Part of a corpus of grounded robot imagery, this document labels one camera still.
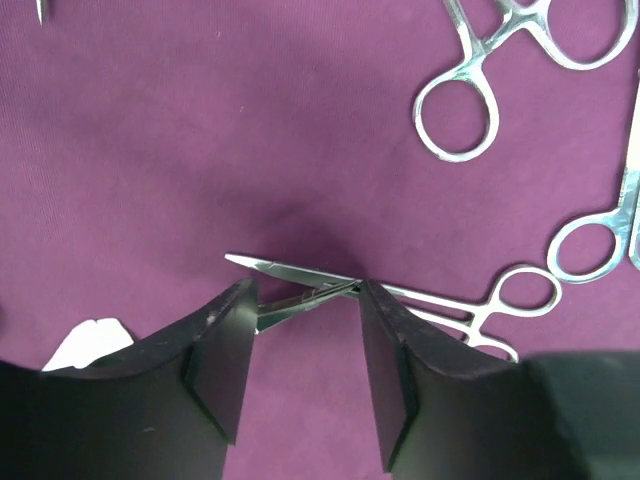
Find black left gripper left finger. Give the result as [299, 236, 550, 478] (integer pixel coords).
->
[1, 279, 258, 479]

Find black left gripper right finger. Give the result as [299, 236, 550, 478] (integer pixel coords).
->
[359, 281, 639, 479]

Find steel scalpel handle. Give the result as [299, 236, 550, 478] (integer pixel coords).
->
[36, 0, 49, 25]
[256, 281, 359, 334]

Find steel forceps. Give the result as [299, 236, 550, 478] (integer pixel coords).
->
[224, 253, 562, 362]
[411, 0, 633, 163]

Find steel surgical scissors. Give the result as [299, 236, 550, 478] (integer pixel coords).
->
[546, 88, 639, 284]

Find white gauze pad middle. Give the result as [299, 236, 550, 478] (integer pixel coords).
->
[42, 318, 134, 372]

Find purple cloth mat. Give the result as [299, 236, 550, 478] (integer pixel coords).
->
[0, 0, 640, 480]

